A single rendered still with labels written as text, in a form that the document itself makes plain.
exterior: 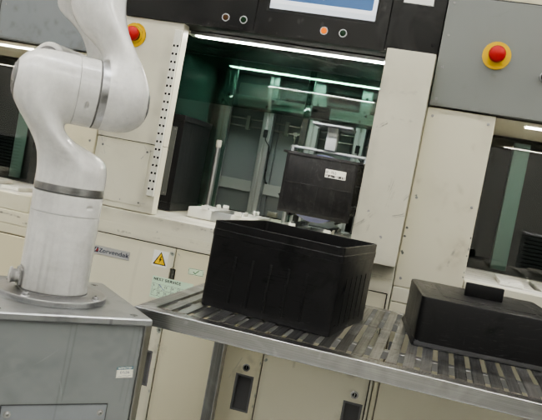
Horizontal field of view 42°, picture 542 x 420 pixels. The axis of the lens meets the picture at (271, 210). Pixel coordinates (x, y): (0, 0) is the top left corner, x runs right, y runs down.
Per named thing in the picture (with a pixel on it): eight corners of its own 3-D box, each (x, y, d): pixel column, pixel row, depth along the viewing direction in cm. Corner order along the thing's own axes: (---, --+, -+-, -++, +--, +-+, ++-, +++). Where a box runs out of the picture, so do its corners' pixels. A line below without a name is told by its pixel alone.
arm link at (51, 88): (108, 201, 123) (132, 63, 122) (-6, 183, 115) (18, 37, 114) (97, 194, 134) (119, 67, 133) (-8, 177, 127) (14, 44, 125)
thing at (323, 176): (268, 222, 209) (288, 115, 207) (283, 221, 229) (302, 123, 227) (350, 238, 203) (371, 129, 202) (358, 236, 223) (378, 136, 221)
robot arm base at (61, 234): (6, 305, 114) (25, 191, 113) (-14, 278, 130) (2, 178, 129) (119, 312, 124) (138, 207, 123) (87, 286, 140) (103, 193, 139)
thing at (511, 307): (410, 345, 141) (423, 281, 141) (401, 317, 171) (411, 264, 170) (562, 377, 138) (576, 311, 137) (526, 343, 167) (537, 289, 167)
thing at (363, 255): (252, 291, 170) (265, 220, 169) (363, 319, 159) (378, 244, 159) (198, 302, 144) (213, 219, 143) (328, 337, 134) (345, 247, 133)
